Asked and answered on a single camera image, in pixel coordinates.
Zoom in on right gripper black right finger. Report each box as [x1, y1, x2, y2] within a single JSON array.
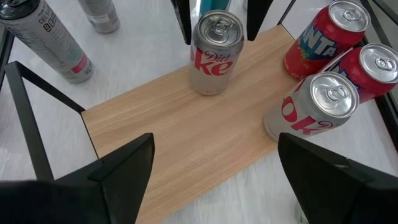
[[278, 133, 398, 224]]

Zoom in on silver Diet Coke can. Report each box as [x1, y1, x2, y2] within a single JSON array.
[[263, 71, 361, 142], [189, 9, 245, 96]]

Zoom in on red Fanta can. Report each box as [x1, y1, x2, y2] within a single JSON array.
[[282, 0, 371, 81], [323, 42, 398, 105]]

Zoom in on wooden shelf black metal frame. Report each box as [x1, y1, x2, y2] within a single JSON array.
[[0, 0, 389, 224]]

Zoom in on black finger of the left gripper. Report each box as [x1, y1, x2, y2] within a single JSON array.
[[170, 0, 192, 46], [246, 0, 274, 42]]

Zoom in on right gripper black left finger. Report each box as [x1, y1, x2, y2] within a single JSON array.
[[0, 133, 155, 224]]

